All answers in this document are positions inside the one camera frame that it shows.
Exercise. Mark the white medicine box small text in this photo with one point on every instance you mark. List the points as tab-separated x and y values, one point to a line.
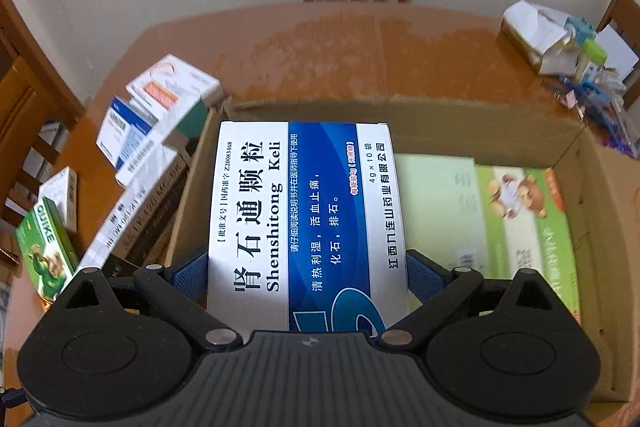
62	197

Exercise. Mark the green hero print medicine box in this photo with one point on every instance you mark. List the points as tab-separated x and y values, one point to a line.
45	247

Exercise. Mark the white medicine box blue stripe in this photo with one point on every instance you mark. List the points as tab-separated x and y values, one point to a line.
145	164

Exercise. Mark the green bear print box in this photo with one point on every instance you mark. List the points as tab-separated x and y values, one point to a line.
530	237

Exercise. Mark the black white pen box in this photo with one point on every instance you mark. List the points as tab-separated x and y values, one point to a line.
125	217

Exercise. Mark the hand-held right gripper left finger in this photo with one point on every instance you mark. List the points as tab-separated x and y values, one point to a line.
192	277

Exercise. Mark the pile of pens and clips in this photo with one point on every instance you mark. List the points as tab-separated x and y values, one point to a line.
595	107

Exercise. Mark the jar with green lid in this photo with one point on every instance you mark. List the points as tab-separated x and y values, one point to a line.
594	52

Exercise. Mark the teal plastic object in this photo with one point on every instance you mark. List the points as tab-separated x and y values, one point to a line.
580	29

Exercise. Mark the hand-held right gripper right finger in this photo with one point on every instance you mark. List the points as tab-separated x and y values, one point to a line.
425	277

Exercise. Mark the white medicine box pink print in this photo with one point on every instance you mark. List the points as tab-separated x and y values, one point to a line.
170	82

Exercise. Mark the cardboard box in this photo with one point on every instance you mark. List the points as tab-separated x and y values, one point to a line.
605	232

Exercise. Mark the white gold foil bag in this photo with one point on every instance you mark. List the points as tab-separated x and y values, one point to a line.
530	27

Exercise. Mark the large white blue medicine box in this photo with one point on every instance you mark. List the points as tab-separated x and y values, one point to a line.
300	207

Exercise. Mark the wooden desktop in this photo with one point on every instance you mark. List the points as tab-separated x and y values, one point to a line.
350	52

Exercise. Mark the pale green box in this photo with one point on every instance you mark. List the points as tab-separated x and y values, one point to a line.
435	207

